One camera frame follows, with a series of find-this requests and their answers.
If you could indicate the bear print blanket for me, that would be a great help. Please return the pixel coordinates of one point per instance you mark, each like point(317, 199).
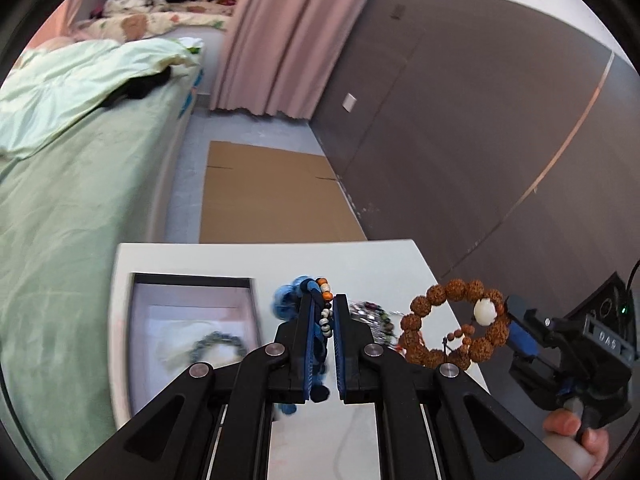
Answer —
point(150, 22)

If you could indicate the light green duvet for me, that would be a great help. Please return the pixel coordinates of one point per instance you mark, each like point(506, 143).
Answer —
point(75, 80)

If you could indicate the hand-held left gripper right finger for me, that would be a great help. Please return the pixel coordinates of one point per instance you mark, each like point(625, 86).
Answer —
point(341, 350)

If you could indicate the bed with green sheet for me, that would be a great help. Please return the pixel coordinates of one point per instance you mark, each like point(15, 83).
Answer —
point(75, 235)

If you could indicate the person's right hand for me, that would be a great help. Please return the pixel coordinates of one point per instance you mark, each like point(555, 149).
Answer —
point(565, 425)

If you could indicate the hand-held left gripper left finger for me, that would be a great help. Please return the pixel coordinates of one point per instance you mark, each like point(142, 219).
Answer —
point(306, 345)

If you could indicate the black jewelry box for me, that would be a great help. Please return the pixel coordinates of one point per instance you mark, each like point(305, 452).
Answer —
point(190, 305)

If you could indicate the flat brown cardboard sheet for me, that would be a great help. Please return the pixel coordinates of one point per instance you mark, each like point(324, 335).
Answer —
point(275, 195)

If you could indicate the pink pillow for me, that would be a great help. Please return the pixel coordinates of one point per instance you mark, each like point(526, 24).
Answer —
point(70, 39)

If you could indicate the white wall switch plate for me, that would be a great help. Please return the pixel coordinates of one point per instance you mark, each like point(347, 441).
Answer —
point(350, 102)

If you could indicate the white cloth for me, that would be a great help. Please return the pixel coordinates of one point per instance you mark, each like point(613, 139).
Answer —
point(190, 45)

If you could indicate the white bedside table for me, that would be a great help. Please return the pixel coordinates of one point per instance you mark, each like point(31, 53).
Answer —
point(350, 265)

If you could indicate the white patterned plush blanket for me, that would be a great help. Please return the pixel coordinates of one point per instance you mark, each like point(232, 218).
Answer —
point(132, 0)

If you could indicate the pink curtain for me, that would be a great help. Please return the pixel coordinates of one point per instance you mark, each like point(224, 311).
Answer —
point(300, 35)

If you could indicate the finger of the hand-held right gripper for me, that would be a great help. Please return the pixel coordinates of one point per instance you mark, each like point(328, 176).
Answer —
point(522, 337)
point(535, 380)

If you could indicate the black cloth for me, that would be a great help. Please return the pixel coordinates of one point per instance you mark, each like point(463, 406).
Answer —
point(145, 85)

